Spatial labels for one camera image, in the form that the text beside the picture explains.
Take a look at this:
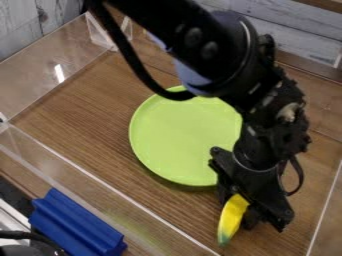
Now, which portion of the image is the green round plate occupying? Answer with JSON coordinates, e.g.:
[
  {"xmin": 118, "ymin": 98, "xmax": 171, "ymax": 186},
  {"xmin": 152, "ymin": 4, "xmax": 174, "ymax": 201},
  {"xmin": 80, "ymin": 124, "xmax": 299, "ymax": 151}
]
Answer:
[{"xmin": 128, "ymin": 95, "xmax": 242, "ymax": 187}]

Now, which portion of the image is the black cable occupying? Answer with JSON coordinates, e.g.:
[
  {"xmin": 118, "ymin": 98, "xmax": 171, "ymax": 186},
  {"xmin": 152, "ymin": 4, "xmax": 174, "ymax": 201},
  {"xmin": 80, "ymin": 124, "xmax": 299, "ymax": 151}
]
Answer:
[{"xmin": 0, "ymin": 229, "xmax": 68, "ymax": 256}]

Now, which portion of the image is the clear acrylic enclosure wall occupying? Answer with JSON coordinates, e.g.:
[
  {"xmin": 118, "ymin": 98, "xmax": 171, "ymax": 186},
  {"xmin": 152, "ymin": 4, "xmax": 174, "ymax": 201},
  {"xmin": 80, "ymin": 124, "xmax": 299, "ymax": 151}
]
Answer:
[{"xmin": 0, "ymin": 14, "xmax": 219, "ymax": 256}]

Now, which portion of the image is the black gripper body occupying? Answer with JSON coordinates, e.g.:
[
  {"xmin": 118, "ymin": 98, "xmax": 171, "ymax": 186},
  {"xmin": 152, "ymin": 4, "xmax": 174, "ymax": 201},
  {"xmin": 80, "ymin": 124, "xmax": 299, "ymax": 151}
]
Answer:
[{"xmin": 208, "ymin": 147, "xmax": 295, "ymax": 232}]

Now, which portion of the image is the yellow toy banana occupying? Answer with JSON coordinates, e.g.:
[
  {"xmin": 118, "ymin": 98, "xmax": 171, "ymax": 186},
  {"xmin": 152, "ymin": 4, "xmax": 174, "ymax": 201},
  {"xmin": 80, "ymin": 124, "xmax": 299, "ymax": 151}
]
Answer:
[{"xmin": 216, "ymin": 194, "xmax": 250, "ymax": 246}]

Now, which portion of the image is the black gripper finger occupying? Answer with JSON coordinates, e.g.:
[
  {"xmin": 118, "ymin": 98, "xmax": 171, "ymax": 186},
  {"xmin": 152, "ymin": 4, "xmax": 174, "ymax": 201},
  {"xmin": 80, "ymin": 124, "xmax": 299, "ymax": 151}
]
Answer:
[
  {"xmin": 216, "ymin": 175, "xmax": 239, "ymax": 205},
  {"xmin": 242, "ymin": 206, "xmax": 262, "ymax": 230}
]

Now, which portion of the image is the blue plastic clamp block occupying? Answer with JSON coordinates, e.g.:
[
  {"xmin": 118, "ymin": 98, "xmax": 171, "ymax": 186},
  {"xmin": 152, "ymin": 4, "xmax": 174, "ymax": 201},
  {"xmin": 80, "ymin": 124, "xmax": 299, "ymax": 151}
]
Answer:
[{"xmin": 29, "ymin": 188, "xmax": 127, "ymax": 256}]

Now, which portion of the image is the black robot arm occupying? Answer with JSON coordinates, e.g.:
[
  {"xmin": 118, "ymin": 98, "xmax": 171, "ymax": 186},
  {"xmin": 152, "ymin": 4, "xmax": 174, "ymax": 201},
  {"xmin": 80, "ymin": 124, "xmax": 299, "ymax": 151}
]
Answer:
[{"xmin": 85, "ymin": 0, "xmax": 311, "ymax": 230}]

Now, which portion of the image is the clear acrylic triangle bracket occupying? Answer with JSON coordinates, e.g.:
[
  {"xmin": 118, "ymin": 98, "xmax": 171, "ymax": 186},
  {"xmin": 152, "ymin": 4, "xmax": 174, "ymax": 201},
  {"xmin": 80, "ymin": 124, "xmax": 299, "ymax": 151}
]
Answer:
[{"xmin": 85, "ymin": 11, "xmax": 132, "ymax": 52}]

